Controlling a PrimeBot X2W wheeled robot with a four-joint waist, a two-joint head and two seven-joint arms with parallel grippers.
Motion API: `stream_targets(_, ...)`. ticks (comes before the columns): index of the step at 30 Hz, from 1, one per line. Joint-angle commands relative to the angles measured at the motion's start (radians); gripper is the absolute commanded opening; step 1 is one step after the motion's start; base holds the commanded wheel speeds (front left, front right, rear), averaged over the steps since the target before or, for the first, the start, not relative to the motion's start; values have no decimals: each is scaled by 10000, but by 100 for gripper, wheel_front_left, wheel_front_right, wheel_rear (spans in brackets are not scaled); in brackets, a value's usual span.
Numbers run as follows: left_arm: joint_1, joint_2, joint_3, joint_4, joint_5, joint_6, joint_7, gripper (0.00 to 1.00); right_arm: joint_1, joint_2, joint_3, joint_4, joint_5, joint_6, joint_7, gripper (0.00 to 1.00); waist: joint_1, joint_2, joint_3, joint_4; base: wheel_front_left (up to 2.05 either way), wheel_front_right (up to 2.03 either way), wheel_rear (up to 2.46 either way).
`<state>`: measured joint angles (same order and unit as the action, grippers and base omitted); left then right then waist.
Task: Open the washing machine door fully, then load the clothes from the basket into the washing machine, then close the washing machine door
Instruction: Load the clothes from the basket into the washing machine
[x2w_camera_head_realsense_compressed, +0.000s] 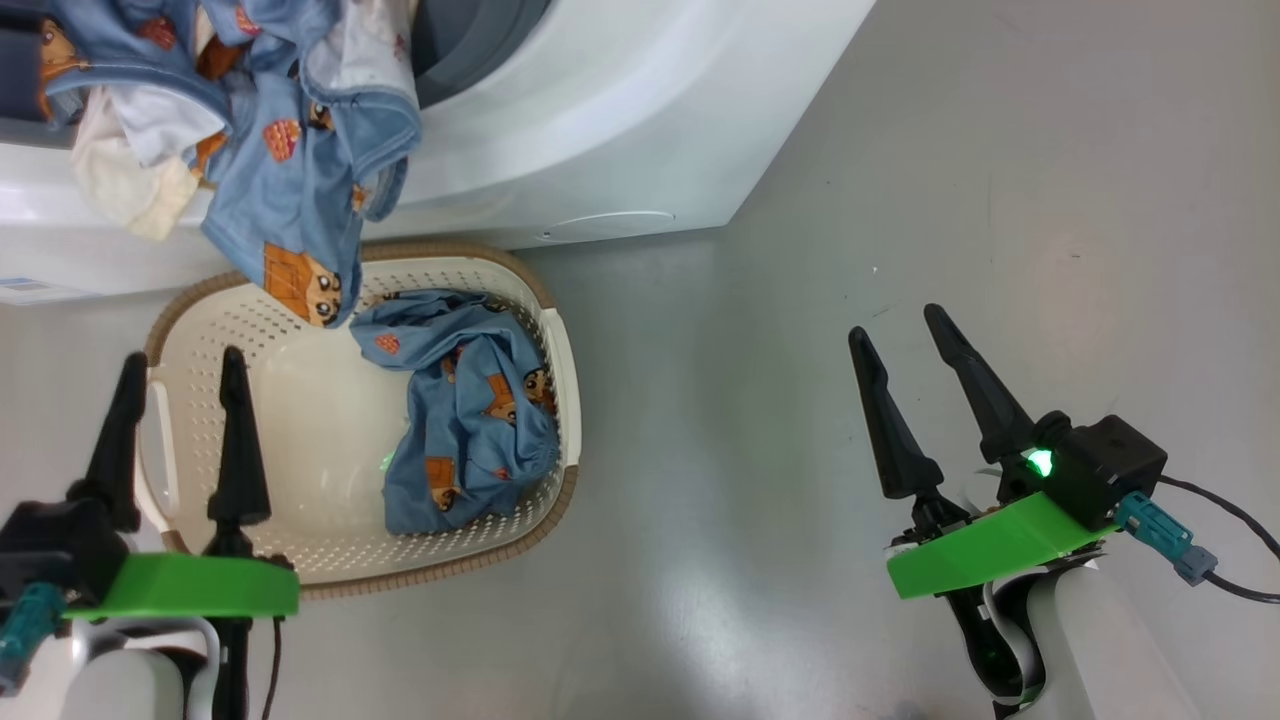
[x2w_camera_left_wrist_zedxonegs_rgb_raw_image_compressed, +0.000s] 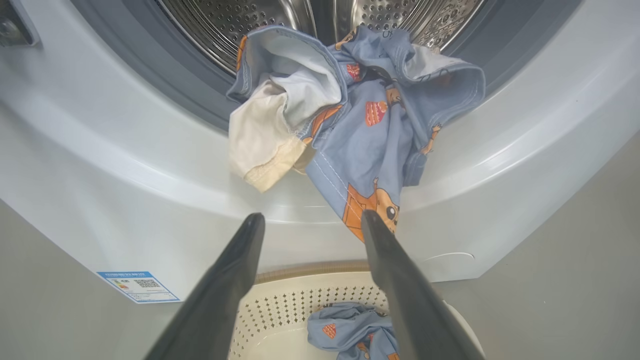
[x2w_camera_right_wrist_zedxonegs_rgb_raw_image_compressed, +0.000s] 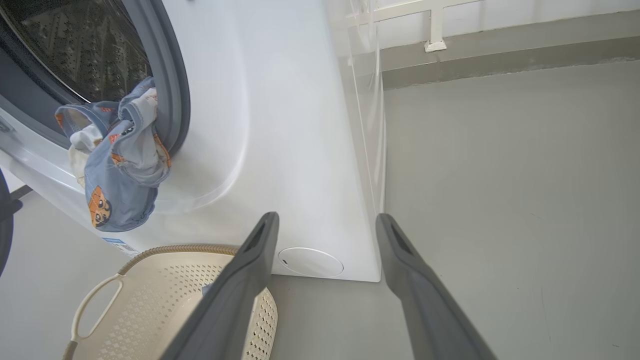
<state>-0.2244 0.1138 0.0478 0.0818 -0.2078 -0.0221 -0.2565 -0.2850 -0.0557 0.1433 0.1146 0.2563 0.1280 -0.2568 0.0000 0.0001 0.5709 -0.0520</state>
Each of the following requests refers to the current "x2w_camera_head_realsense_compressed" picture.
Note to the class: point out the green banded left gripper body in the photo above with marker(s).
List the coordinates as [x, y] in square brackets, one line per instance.
[190, 588]

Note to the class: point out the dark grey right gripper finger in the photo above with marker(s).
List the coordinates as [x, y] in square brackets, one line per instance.
[985, 400]
[895, 440]

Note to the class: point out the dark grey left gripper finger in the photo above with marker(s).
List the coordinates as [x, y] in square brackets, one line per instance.
[118, 450]
[238, 460]

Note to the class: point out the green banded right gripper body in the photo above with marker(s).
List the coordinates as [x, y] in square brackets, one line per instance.
[990, 550]

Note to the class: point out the blue cartoon print garment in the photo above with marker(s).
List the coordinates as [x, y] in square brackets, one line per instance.
[470, 420]

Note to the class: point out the blue cartoon garment cream lining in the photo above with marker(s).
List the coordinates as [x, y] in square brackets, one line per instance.
[290, 180]

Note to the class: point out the dark round glass washer door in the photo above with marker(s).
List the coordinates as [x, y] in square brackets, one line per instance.
[15, 80]

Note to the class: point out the white front-load washing machine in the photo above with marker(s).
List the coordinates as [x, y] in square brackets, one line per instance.
[600, 120]

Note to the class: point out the cream perforated laundry basket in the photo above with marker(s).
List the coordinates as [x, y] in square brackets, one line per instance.
[300, 470]

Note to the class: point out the blue white energy label sticker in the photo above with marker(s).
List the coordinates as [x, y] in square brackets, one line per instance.
[30, 289]

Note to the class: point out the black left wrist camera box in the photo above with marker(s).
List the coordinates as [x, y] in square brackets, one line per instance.
[60, 545]

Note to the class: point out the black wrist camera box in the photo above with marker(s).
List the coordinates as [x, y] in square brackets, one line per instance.
[1105, 465]
[60, 545]

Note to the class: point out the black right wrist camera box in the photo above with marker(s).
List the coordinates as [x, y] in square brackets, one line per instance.
[1105, 465]

